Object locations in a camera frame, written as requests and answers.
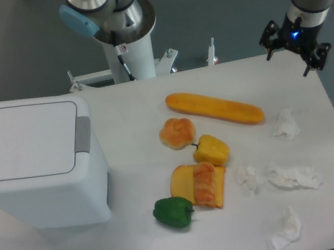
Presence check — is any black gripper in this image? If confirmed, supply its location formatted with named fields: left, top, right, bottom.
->
left=259, top=16, right=332, bottom=76

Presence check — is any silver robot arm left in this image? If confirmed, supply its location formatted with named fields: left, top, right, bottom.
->
left=59, top=0, right=331, bottom=84

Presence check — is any white trash can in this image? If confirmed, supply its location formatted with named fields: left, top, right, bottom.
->
left=0, top=93, right=111, bottom=229

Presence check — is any crumpled tissue upper right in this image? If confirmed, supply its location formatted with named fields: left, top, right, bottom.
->
left=272, top=108, right=301, bottom=141

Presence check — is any long orange baguette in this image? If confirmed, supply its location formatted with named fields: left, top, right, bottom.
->
left=165, top=92, right=265, bottom=125

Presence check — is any wide crumpled tissue right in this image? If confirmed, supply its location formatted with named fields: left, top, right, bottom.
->
left=267, top=163, right=323, bottom=190

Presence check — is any yellow bell pepper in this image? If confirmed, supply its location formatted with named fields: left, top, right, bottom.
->
left=193, top=134, right=230, bottom=166

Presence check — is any small crumpled tissue centre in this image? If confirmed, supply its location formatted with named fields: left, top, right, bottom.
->
left=236, top=165, right=265, bottom=195

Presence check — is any round braided bread roll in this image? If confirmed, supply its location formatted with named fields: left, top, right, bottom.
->
left=159, top=118, right=196, bottom=150

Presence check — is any striped croissant roll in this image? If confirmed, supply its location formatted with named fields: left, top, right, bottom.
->
left=193, top=162, right=216, bottom=208

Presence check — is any crumpled tissue bottom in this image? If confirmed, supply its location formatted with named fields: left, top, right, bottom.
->
left=267, top=205, right=302, bottom=250

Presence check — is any green bell pepper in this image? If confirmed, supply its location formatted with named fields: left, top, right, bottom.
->
left=152, top=197, right=194, bottom=228

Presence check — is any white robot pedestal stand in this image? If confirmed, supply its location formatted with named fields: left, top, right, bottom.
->
left=63, top=25, right=221, bottom=93

